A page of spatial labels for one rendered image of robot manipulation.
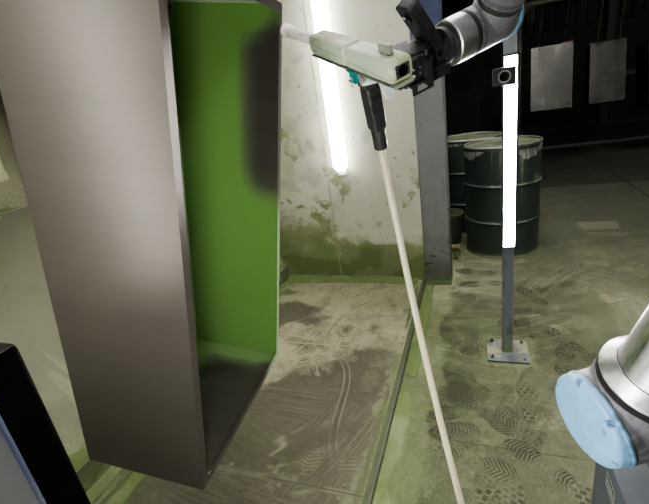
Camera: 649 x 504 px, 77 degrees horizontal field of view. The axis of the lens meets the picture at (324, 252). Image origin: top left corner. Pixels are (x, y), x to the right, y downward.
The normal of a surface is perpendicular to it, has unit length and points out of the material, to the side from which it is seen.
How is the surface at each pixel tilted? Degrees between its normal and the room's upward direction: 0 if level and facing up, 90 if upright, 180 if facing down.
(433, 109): 90
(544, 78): 81
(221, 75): 91
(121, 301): 91
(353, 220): 90
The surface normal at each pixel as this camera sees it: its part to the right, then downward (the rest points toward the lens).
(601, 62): -0.30, 0.20
